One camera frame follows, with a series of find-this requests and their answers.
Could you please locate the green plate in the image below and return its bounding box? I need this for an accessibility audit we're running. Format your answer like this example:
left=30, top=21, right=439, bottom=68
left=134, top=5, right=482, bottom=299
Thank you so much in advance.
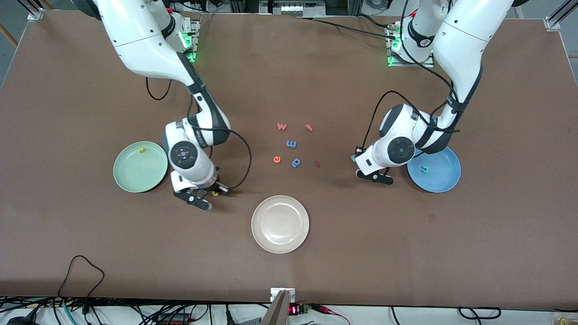
left=113, top=141, right=169, bottom=194

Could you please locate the grey electronics box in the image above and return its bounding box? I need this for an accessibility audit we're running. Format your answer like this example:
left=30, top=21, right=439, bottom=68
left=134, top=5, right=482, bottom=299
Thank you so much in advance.
left=260, top=0, right=326, bottom=18

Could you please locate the blue plate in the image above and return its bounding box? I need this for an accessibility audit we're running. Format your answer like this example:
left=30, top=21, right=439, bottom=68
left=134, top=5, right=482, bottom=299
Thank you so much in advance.
left=406, top=145, right=462, bottom=194

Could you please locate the wooden stick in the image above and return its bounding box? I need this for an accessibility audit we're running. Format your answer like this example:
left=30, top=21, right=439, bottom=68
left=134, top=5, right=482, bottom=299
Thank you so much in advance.
left=0, top=23, right=19, bottom=48

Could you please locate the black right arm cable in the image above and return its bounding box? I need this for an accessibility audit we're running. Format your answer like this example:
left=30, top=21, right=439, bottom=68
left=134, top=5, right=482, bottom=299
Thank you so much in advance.
left=144, top=76, right=252, bottom=191

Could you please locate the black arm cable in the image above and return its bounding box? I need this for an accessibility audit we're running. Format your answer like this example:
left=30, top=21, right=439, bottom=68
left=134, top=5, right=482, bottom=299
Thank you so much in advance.
left=144, top=76, right=252, bottom=191
left=361, top=0, right=462, bottom=155

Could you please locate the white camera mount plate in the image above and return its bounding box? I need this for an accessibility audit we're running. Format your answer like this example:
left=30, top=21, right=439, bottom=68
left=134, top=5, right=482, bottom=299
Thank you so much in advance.
left=270, top=288, right=296, bottom=303

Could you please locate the grey camera pole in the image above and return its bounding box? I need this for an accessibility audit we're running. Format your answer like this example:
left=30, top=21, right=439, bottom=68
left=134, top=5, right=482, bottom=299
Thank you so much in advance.
left=261, top=290, right=291, bottom=325

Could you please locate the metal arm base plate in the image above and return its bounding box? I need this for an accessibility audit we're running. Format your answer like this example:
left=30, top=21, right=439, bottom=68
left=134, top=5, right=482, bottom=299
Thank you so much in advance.
left=386, top=23, right=435, bottom=68
left=178, top=19, right=200, bottom=63

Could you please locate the thin black cable loop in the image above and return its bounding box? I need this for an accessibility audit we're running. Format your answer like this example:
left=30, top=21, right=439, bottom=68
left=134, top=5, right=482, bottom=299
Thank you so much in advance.
left=58, top=255, right=105, bottom=300

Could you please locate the red wire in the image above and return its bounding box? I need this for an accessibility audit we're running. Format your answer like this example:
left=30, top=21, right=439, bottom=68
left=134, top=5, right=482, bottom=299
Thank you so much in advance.
left=312, top=305, right=351, bottom=325

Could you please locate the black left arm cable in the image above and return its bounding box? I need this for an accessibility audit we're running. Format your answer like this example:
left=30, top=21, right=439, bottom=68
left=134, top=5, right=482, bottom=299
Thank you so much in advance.
left=361, top=0, right=462, bottom=155

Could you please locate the long black table cable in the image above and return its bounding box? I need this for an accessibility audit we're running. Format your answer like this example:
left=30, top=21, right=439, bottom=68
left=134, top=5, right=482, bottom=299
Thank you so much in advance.
left=291, top=16, right=398, bottom=41

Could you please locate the coiled black cable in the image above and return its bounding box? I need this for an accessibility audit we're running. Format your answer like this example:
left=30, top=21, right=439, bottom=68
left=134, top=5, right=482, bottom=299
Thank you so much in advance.
left=458, top=307, right=502, bottom=320

